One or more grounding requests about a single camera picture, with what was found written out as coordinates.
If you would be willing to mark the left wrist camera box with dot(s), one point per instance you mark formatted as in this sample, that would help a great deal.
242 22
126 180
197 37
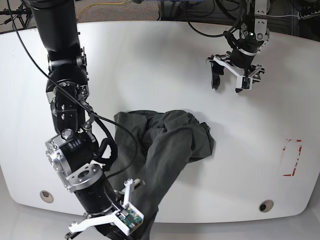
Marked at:
243 83

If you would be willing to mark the left table cable grommet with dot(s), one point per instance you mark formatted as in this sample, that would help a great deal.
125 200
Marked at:
46 196

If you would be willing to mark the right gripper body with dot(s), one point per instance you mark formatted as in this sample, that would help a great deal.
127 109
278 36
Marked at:
100 202

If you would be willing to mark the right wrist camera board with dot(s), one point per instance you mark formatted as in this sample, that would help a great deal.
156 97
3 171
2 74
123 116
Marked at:
130 218

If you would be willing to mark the right table cable grommet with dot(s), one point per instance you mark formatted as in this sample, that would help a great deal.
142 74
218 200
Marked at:
266 206

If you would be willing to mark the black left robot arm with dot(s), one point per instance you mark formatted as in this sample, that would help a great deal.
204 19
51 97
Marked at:
249 33

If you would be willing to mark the table cable grommet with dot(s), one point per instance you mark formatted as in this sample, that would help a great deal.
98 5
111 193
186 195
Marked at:
266 206
46 196

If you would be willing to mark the white power strip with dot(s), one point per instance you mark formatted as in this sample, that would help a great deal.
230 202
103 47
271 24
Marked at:
309 12

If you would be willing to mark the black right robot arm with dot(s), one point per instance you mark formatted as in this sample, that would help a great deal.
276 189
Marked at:
83 149

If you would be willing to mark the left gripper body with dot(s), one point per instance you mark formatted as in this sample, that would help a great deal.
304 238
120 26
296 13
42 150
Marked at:
239 63

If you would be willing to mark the red tape rectangle marking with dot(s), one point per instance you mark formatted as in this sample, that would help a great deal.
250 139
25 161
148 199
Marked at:
290 157

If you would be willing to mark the dark grey T-shirt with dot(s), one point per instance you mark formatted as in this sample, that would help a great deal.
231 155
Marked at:
166 143

